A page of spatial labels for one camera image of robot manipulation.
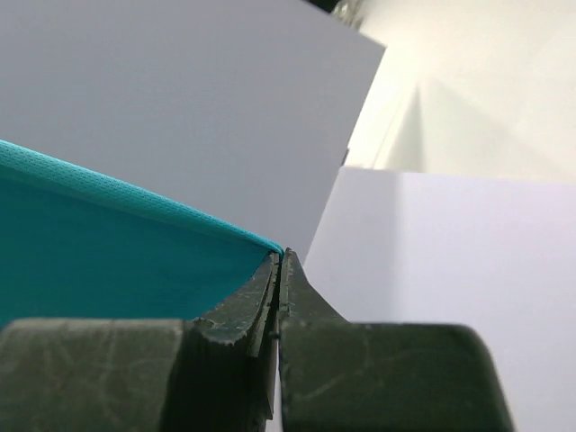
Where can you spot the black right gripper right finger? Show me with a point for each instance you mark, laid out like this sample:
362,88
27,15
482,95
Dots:
337,375

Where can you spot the teal t shirt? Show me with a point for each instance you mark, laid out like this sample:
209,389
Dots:
79,244

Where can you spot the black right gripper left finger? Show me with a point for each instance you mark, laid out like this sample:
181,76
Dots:
212,373

